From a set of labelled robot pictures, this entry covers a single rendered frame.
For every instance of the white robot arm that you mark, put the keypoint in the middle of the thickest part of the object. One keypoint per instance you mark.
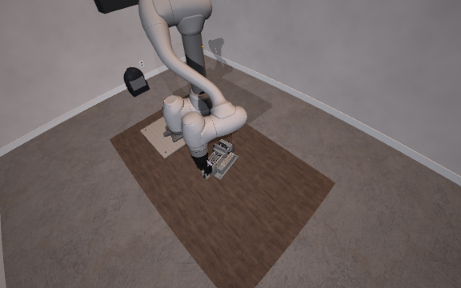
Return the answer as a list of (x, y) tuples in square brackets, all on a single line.
[(157, 16)]

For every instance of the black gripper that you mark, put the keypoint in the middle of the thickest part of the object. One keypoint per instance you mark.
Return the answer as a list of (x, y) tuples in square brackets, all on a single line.
[(205, 165)]

